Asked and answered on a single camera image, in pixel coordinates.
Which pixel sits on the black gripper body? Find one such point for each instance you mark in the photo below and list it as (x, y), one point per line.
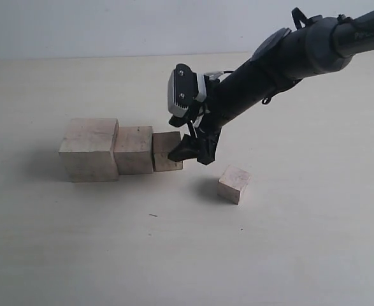
(212, 103)

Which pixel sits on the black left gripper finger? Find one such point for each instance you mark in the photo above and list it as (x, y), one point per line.
(188, 148)

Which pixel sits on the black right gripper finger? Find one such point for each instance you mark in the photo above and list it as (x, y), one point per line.
(207, 145)

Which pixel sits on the third largest wooden cube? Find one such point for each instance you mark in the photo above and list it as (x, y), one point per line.
(163, 144)

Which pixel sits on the smallest wooden cube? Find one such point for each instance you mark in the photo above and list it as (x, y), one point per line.
(232, 183)

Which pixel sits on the second largest wooden cube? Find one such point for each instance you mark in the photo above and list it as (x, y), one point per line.
(133, 150)

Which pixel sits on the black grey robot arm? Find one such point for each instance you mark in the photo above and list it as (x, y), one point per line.
(318, 45)

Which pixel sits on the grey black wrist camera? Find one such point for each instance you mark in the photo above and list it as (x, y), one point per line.
(185, 88)

